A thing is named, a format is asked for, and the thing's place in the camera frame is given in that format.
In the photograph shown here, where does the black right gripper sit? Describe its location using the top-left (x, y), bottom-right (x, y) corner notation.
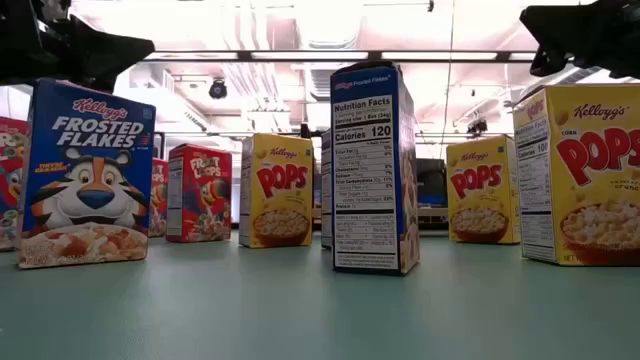
top-left (519, 0), bottom-right (640, 81)

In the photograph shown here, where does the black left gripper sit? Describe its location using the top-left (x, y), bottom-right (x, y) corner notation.
top-left (0, 0), bottom-right (156, 94)

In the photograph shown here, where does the red Froot Loops cereal box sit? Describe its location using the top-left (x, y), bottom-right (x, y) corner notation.
top-left (165, 143), bottom-right (234, 244)
top-left (0, 116), bottom-right (30, 252)
top-left (148, 157), bottom-right (170, 238)

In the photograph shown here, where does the yellow Corn Pops cereal box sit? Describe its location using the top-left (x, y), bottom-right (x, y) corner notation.
top-left (445, 134), bottom-right (522, 246)
top-left (512, 83), bottom-right (640, 267)
top-left (238, 132), bottom-right (315, 250)

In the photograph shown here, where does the black ceiling spotlight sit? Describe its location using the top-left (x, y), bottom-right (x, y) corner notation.
top-left (208, 78), bottom-right (229, 101)

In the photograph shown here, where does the black overhead frame beam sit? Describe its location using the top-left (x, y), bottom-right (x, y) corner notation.
top-left (144, 48), bottom-right (539, 64)

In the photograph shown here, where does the ribbed silver ventilation duct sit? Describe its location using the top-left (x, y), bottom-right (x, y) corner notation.
top-left (308, 67), bottom-right (332, 101)

